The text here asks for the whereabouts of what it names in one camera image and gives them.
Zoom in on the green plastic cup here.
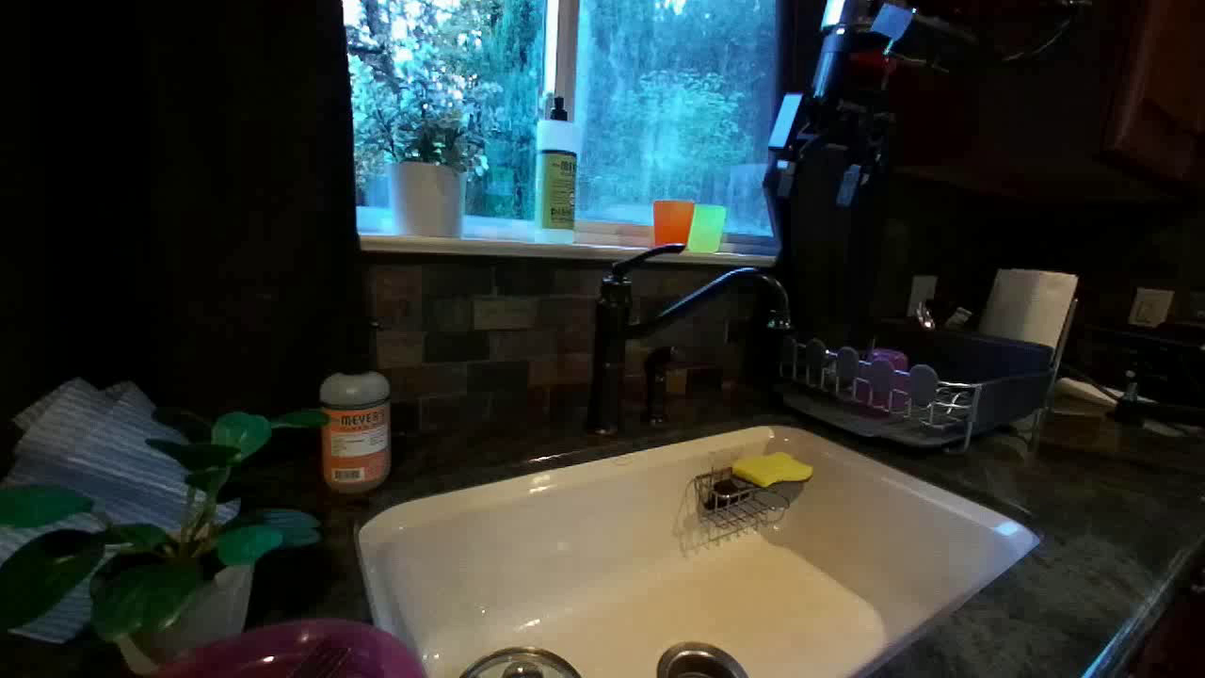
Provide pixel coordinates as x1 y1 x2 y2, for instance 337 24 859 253
685 204 730 257

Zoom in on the white paper towel roll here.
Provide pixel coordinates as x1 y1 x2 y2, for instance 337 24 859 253
976 263 1085 355

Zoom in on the orange plastic cup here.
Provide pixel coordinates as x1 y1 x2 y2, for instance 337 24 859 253
653 200 696 248

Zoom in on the soap bottle green label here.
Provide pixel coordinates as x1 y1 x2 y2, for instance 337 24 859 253
534 92 585 237

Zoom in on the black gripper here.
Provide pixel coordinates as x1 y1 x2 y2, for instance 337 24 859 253
767 119 903 316

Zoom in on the steel dish rack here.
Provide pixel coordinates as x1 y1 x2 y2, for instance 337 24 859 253
775 322 1062 454

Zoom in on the green leafy plant white pot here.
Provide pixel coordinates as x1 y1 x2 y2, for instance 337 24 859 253
0 406 333 678

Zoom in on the dark bronze faucet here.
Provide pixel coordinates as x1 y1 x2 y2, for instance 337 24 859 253
588 240 798 436

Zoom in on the orange label bottle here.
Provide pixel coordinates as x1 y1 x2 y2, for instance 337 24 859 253
317 371 396 498

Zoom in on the white wall outlet plate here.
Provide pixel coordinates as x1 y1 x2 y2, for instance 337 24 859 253
903 272 943 324
1125 284 1180 333

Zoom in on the white ceramic sink basin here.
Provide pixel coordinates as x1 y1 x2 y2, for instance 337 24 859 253
354 424 1042 678

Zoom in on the yellow sponge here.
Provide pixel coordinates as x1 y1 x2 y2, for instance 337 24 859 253
730 447 818 494

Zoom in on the pink colander bowl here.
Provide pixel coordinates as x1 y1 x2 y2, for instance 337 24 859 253
156 618 430 678

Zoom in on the windowsill plant white pot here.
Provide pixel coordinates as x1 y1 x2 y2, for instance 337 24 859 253
372 106 491 247

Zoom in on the metal sink drain stopper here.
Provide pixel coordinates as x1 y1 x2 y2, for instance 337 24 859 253
460 645 585 678

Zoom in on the window with white frame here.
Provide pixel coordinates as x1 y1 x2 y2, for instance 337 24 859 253
339 0 784 257

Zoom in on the wooden wall cabinet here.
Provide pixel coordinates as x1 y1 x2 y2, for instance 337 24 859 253
1103 0 1205 194

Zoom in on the purple cup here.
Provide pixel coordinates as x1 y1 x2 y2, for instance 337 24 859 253
831 346 947 424

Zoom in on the wire sponge caddy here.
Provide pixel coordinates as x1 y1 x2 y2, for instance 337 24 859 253
685 465 813 553

